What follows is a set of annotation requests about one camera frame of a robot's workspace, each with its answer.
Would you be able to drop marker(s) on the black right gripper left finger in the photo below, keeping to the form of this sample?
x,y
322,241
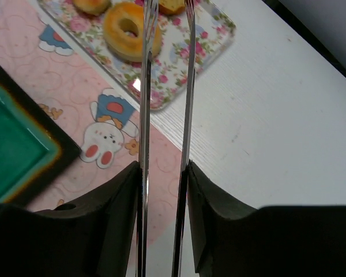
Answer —
x,y
88,236

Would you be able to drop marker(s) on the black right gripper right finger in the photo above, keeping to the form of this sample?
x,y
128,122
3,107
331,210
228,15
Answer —
x,y
231,238

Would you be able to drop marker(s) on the steel tongs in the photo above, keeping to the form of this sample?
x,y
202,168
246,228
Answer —
x,y
142,209

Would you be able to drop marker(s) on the brown bread slice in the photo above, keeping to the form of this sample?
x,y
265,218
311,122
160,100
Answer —
x,y
171,7

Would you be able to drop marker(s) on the square teal black plate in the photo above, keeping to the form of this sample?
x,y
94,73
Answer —
x,y
34,150

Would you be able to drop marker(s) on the pink cartoon placemat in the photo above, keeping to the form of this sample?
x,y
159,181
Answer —
x,y
64,85

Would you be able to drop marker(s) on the floral rectangular tray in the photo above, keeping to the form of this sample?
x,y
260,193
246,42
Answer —
x,y
214,32

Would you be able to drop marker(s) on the round orange bun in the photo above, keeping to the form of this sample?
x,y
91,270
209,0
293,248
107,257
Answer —
x,y
93,7

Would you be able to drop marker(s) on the glazed ring doughnut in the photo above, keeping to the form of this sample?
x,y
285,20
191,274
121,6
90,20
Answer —
x,y
127,27

